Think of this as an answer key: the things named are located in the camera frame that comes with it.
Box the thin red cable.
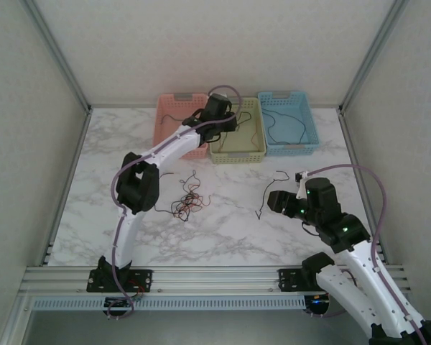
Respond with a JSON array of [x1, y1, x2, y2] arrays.
[[217, 111, 267, 154], [177, 185, 213, 219]]

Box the dark thin cable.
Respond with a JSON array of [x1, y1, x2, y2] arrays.
[[262, 109, 308, 147]]

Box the green plastic basket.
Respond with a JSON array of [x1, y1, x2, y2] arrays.
[[208, 96, 267, 165]]

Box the pink plastic basket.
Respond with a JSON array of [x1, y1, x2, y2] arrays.
[[152, 92, 210, 161]]

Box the blue plastic basket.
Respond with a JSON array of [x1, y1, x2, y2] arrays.
[[257, 89, 321, 157]]

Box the small circuit board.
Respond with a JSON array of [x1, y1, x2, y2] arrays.
[[307, 293, 332, 310], [106, 296, 144, 309]]

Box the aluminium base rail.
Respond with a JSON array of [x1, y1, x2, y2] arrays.
[[23, 264, 412, 296]]

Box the white slotted cable duct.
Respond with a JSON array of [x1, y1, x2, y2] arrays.
[[32, 296, 307, 312]]

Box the aluminium frame post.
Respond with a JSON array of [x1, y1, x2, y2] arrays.
[[337, 0, 411, 116], [23, 0, 93, 115]]

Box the aluminium side rail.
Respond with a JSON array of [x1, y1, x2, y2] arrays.
[[41, 109, 93, 267]]

